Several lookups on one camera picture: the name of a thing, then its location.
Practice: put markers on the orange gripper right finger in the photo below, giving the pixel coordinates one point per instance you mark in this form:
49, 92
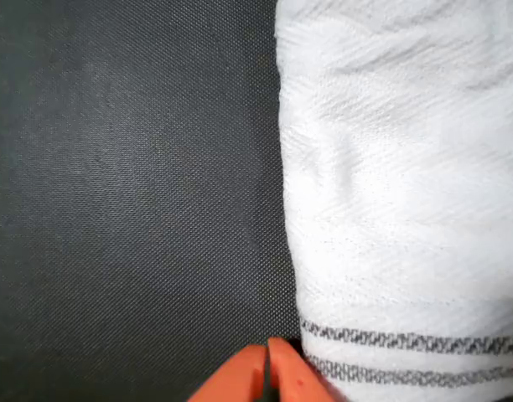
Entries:
296, 377

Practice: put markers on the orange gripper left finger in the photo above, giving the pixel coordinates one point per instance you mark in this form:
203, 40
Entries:
237, 374

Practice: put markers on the white striped towel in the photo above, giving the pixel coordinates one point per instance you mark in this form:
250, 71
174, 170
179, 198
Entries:
407, 188

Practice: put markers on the black desk mat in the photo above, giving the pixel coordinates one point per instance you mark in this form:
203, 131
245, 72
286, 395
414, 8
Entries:
126, 188

